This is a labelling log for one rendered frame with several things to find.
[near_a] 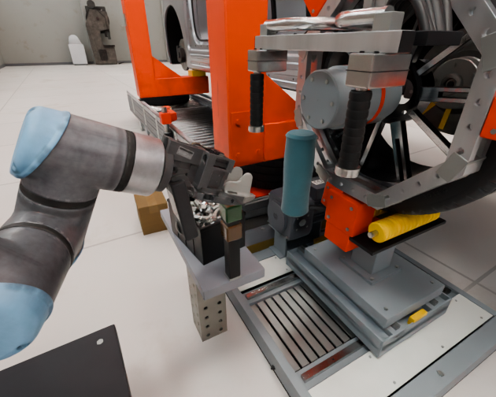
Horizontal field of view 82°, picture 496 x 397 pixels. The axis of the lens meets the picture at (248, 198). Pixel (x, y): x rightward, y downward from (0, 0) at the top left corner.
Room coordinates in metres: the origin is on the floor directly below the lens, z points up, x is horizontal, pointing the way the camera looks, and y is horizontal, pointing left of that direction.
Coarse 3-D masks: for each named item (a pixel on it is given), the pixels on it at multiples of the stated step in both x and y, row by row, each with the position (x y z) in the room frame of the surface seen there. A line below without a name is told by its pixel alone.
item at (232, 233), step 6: (222, 222) 0.54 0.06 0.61; (240, 222) 0.54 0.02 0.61; (222, 228) 0.54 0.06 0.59; (228, 228) 0.52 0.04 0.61; (234, 228) 0.52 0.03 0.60; (240, 228) 0.53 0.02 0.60; (222, 234) 0.54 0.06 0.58; (228, 234) 0.52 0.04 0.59; (234, 234) 0.52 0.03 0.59; (240, 234) 0.53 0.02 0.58; (228, 240) 0.52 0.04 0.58
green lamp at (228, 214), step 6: (222, 204) 0.54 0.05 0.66; (222, 210) 0.53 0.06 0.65; (228, 210) 0.52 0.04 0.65; (234, 210) 0.52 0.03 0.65; (240, 210) 0.53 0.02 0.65; (222, 216) 0.53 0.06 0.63; (228, 216) 0.52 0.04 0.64; (234, 216) 0.52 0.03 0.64; (240, 216) 0.53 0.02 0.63; (228, 222) 0.52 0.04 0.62
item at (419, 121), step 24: (456, 48) 0.68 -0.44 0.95; (408, 72) 0.81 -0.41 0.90; (432, 96) 0.70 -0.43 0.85; (384, 120) 0.80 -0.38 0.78; (408, 120) 0.76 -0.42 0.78; (336, 144) 0.92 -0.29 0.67; (384, 144) 0.99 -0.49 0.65; (408, 144) 0.74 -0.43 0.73; (384, 168) 0.85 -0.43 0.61; (408, 168) 0.71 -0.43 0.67
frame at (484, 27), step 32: (352, 0) 0.87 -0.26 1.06; (480, 0) 0.57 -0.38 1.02; (320, 32) 0.91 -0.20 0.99; (480, 32) 0.55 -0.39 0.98; (320, 64) 0.97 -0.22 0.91; (480, 64) 0.54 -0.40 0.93; (480, 96) 0.52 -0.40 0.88; (480, 128) 0.51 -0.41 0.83; (320, 160) 0.85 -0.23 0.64; (448, 160) 0.53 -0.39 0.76; (480, 160) 0.52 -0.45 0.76; (352, 192) 0.72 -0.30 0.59; (384, 192) 0.64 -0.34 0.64; (416, 192) 0.57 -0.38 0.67
